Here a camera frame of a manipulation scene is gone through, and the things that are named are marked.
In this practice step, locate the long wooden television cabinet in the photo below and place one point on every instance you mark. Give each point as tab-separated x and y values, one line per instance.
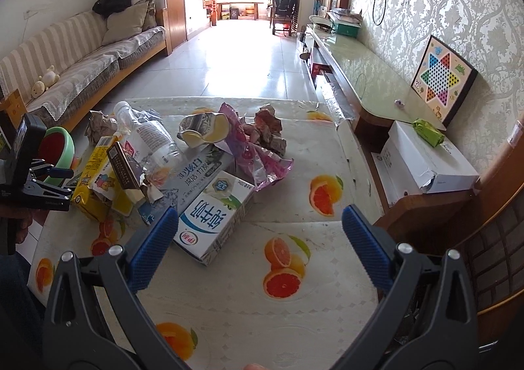
368	75

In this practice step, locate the small patterned pillow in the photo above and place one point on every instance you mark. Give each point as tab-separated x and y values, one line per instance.
150	13

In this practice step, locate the red box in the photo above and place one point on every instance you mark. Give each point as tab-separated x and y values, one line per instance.
318	71

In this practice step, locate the fruit printed tablecloth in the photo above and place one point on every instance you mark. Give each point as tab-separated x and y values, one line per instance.
245	312

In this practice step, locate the colourful star checkers board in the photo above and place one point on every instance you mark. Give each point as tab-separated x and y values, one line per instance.
442	79

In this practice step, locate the crumpled reddish paper ball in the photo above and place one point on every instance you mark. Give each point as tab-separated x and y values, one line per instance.
268	124

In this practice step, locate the green wrapped packet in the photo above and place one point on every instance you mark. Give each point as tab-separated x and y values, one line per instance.
428	132

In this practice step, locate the white dish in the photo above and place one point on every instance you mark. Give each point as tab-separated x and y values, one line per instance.
319	21

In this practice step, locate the person's left hand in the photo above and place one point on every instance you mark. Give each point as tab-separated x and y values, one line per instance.
18	230

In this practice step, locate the white and green milk carton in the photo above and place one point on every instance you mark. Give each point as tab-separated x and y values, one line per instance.
213	222

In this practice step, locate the crumpled grey paper ball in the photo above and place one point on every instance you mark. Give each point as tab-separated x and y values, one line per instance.
98	124

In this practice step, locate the green box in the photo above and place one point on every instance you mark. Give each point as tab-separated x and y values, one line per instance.
346	29

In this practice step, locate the crushed paper cup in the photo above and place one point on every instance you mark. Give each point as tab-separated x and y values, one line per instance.
204	128

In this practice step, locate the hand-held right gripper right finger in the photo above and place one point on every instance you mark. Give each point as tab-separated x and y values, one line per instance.
366	247

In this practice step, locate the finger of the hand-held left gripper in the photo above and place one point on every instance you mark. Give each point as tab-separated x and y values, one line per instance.
49	196
51	170

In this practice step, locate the wooden chair with clothes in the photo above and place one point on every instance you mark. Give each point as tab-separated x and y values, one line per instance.
284	9

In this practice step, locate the plain white cardboard box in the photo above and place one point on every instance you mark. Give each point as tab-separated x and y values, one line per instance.
425	161

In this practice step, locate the yellow drink carton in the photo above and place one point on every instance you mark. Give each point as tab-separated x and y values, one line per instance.
88	183

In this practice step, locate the brown cigarette pack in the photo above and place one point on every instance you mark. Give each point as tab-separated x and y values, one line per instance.
123	167

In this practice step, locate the grey toothpaste box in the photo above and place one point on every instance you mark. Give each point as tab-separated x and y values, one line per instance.
196	173

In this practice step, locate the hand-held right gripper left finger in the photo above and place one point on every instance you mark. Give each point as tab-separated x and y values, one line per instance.
151	247

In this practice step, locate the white plush toy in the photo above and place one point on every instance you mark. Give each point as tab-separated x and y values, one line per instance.
50	77
37	89

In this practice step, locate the person's leg in jeans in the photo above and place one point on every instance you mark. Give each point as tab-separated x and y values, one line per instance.
14	296

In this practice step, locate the grey bag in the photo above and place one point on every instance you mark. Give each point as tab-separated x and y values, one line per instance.
346	15

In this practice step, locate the pink foil wrapper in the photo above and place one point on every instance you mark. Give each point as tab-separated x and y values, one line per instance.
262	169

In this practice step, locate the printed white cardboard box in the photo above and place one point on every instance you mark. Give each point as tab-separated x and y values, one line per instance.
387	177

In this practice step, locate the striped beige sofa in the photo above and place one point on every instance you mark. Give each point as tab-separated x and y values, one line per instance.
82	67

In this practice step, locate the clear plastic bottle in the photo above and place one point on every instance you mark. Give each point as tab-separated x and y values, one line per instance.
155	136

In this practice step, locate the red bin with green rim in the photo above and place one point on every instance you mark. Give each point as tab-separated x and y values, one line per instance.
51	146

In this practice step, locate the wooden armchair with woven mat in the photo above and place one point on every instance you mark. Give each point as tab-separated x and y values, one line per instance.
499	239

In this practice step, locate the large beige pillow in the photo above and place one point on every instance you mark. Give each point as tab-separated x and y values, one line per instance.
125	21

